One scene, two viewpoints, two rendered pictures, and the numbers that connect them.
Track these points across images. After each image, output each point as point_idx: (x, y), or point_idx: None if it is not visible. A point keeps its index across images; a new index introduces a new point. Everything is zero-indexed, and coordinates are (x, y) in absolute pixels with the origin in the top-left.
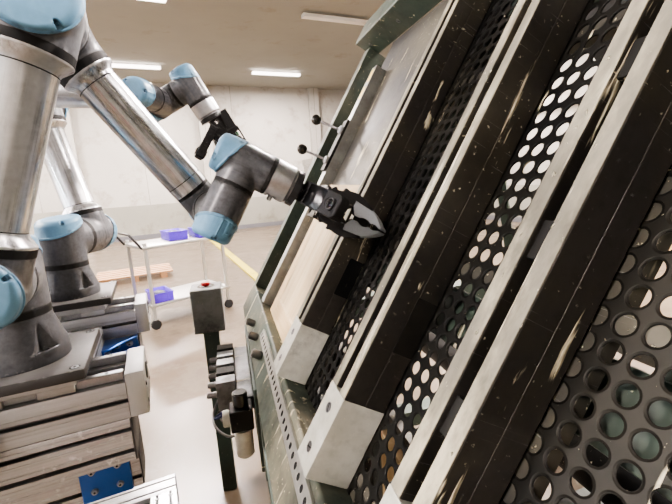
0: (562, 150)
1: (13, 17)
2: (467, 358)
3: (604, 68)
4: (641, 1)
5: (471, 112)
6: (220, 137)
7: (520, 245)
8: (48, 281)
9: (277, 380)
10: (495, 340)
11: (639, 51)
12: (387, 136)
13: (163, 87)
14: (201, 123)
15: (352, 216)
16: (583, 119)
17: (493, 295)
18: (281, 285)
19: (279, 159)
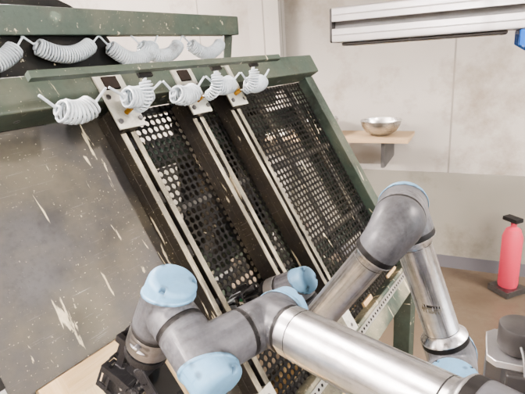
0: (292, 222)
1: None
2: (320, 270)
3: (282, 202)
4: (274, 187)
5: (251, 221)
6: (308, 268)
7: (305, 244)
8: None
9: None
10: (319, 262)
11: (285, 198)
12: (191, 256)
13: (205, 319)
14: (166, 360)
15: (228, 307)
16: (289, 214)
17: (312, 256)
18: None
19: (273, 277)
